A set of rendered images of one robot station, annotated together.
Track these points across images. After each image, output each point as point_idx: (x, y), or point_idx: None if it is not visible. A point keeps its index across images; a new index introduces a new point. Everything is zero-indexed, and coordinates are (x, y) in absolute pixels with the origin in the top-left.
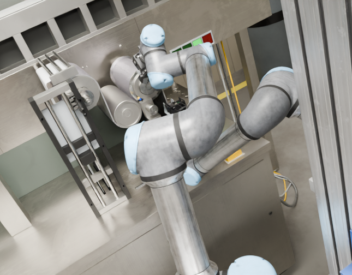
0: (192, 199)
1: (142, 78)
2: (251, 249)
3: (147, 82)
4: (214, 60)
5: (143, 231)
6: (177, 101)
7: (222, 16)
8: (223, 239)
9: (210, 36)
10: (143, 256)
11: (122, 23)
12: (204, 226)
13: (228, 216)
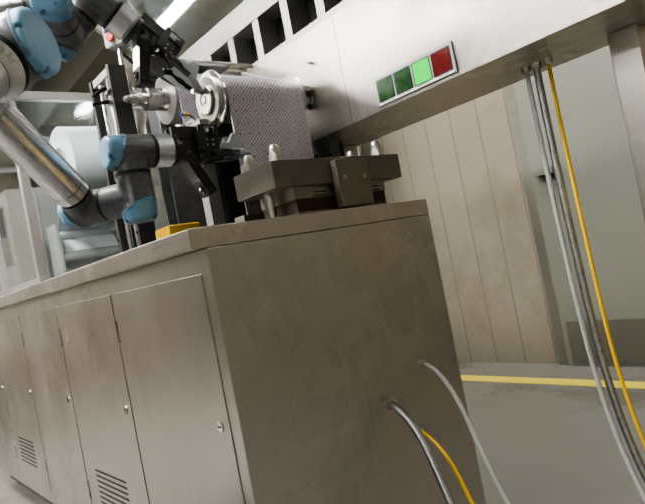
0: (129, 282)
1: (156, 73)
2: (199, 484)
3: (186, 89)
4: (31, 5)
5: (97, 293)
6: (206, 129)
7: (481, 7)
8: (162, 405)
9: (448, 54)
10: (98, 334)
11: (317, 25)
12: (142, 348)
13: (165, 361)
